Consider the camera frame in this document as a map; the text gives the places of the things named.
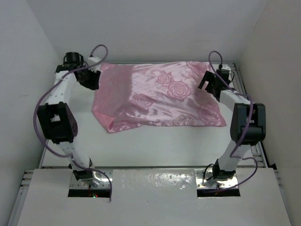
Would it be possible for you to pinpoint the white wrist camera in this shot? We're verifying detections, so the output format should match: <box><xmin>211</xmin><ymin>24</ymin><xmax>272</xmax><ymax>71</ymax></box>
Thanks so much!
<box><xmin>218</xmin><ymin>64</ymin><xmax>231</xmax><ymax>71</ymax></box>
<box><xmin>86</xmin><ymin>56</ymin><xmax>101</xmax><ymax>71</ymax></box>

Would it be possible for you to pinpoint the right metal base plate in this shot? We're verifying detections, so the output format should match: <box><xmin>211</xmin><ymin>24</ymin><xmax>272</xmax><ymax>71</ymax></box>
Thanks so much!
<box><xmin>195</xmin><ymin>168</ymin><xmax>238</xmax><ymax>189</ymax></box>

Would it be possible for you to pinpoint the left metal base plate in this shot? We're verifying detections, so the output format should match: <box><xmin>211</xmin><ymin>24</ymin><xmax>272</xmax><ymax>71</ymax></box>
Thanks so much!
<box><xmin>69</xmin><ymin>172</ymin><xmax>112</xmax><ymax>189</ymax></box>

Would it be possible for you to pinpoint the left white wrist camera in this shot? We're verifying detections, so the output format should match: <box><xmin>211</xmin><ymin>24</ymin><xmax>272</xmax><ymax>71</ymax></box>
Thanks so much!
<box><xmin>86</xmin><ymin>56</ymin><xmax>101</xmax><ymax>71</ymax></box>

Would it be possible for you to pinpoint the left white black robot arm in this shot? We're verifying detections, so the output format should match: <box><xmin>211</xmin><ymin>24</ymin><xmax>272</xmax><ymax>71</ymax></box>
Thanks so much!
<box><xmin>37</xmin><ymin>52</ymin><xmax>103</xmax><ymax>187</ymax></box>

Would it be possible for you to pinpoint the white foam front board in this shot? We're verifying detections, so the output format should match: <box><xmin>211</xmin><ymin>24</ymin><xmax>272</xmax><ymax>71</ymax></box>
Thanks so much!
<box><xmin>18</xmin><ymin>169</ymin><xmax>290</xmax><ymax>226</ymax></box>

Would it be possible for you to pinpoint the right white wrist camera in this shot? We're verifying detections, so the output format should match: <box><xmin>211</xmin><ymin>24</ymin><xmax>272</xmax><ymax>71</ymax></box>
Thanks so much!
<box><xmin>218</xmin><ymin>64</ymin><xmax>231</xmax><ymax>71</ymax></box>

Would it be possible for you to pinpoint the metal base plate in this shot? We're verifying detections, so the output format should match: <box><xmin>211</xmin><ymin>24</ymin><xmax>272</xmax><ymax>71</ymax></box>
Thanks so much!
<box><xmin>195</xmin><ymin>168</ymin><xmax>238</xmax><ymax>189</ymax></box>
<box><xmin>69</xmin><ymin>172</ymin><xmax>112</xmax><ymax>189</ymax></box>

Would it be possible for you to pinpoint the left aluminium frame rail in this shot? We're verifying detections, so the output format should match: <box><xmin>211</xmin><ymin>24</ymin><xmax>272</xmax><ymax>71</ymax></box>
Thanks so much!
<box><xmin>7</xmin><ymin>170</ymin><xmax>34</xmax><ymax>226</ymax></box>

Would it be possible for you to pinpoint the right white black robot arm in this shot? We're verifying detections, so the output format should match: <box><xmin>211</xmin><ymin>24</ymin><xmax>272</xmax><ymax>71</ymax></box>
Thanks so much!
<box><xmin>198</xmin><ymin>69</ymin><xmax>266</xmax><ymax>187</ymax></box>

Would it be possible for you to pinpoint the aluminium frame rail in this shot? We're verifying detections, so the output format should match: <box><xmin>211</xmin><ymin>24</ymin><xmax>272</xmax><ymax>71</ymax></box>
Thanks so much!
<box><xmin>7</xmin><ymin>170</ymin><xmax>34</xmax><ymax>226</ymax></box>
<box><xmin>228</xmin><ymin>62</ymin><xmax>268</xmax><ymax>168</ymax></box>

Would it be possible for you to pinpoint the pink satin pillowcase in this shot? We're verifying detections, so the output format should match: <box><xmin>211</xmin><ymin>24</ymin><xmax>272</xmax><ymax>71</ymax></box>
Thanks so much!
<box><xmin>92</xmin><ymin>61</ymin><xmax>226</xmax><ymax>133</ymax></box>

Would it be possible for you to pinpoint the right aluminium frame rail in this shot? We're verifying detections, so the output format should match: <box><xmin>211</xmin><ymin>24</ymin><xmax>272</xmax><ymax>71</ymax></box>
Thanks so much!
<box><xmin>228</xmin><ymin>62</ymin><xmax>268</xmax><ymax>168</ymax></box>

